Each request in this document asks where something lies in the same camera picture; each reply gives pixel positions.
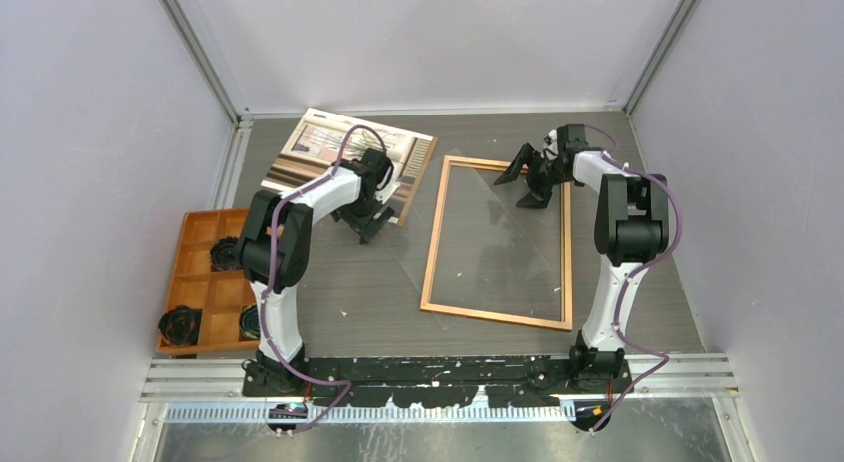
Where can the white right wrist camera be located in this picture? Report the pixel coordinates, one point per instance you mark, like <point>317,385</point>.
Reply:
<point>550,142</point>

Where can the black tape roll lower left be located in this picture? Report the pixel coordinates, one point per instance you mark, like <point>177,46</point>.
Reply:
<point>180,326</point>

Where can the plant photo print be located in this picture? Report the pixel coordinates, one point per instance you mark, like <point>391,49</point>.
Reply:
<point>314,144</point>

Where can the orange compartment tray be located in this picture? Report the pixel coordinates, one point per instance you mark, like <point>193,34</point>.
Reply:
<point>219,297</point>

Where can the clear acrylic sheet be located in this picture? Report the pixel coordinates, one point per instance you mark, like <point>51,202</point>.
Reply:
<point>492,256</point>

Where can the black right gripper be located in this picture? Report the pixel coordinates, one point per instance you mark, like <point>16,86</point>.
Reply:
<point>539,196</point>

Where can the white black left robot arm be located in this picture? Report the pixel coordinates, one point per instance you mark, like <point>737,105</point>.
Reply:
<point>274,247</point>

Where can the brown backing board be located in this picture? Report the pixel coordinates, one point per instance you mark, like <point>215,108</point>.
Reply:
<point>411,175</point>

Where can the orange wooden picture frame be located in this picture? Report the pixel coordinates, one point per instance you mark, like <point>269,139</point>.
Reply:
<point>566,322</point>

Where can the black tape roll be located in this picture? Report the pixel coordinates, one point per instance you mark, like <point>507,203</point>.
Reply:
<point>180,326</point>
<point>223,255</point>

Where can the dark striped tape roll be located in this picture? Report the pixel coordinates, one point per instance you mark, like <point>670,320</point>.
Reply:
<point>249,323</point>

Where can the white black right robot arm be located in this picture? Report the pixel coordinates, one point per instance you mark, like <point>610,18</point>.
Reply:
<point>631,233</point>

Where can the black tape roll upper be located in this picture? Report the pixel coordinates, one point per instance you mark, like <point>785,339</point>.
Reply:
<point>223,255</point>

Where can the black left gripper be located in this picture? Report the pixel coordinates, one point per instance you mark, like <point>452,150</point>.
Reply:
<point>368,225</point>

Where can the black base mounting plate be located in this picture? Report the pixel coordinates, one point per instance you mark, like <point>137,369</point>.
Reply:
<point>431,382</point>

